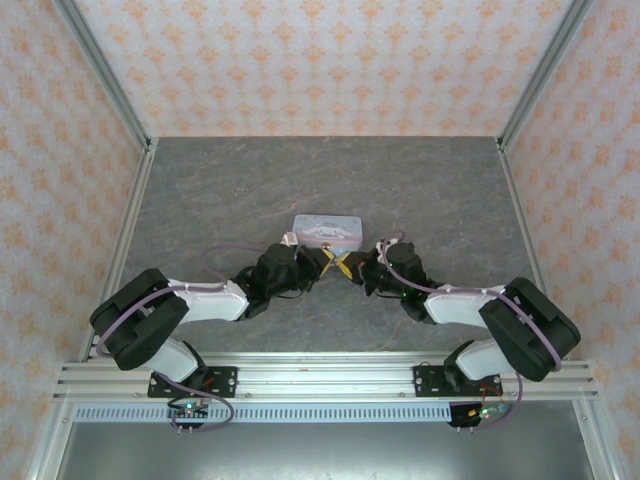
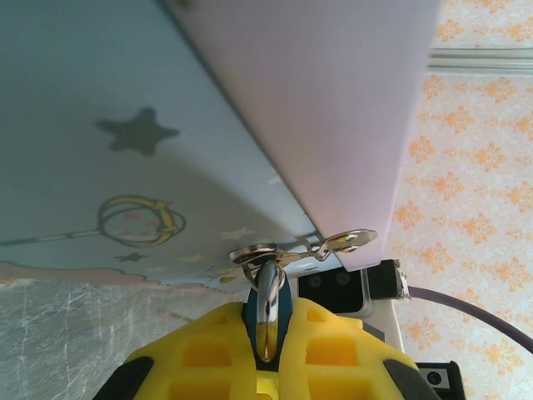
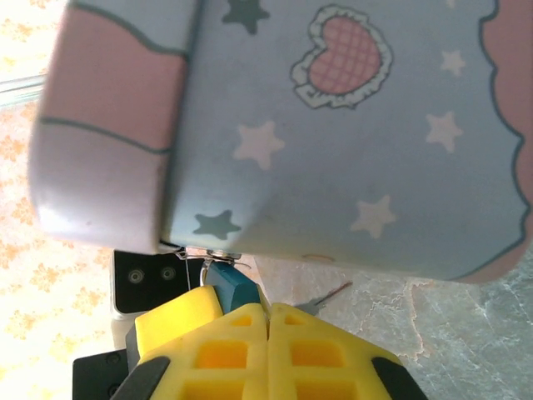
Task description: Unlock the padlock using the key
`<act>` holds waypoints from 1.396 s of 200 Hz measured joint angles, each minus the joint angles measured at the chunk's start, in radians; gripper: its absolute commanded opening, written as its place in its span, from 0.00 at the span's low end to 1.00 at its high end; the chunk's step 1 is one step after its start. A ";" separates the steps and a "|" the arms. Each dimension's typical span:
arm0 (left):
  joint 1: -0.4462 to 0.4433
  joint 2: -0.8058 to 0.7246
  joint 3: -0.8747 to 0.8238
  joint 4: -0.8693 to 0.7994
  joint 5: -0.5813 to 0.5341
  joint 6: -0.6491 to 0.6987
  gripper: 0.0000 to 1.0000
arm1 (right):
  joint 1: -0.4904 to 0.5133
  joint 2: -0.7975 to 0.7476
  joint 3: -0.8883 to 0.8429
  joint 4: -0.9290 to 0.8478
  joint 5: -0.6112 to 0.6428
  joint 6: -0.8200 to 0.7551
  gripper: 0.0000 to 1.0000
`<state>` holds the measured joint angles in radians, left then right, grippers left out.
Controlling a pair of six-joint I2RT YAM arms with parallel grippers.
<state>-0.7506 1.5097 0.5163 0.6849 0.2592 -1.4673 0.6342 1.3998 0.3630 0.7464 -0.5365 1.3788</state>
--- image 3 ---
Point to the blue cartoon tin box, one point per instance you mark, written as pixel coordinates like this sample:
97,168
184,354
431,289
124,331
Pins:
333,166

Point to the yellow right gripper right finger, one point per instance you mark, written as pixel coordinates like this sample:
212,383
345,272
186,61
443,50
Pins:
333,337

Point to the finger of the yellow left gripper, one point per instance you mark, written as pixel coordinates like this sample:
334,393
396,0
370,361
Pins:
179,321

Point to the silver white wall rail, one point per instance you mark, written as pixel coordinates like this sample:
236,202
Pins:
21,89

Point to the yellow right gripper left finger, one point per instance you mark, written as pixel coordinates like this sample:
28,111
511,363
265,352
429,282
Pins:
208,333

